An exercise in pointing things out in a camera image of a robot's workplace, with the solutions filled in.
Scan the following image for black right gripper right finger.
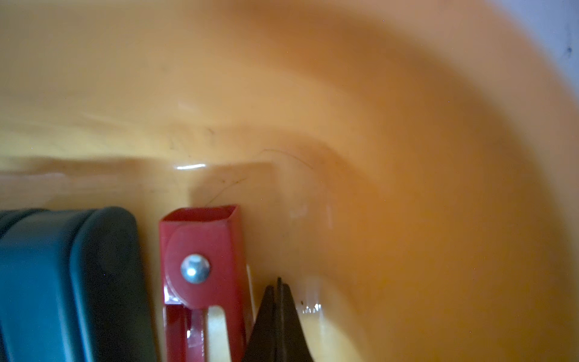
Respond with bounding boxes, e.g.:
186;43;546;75
275;278;314;362

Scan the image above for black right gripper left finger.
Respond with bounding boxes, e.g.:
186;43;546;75
242;286;276;362

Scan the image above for red pruning pliers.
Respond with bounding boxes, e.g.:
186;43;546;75
159;205;253;361

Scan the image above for yellow storage tray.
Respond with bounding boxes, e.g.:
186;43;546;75
1;1;578;361

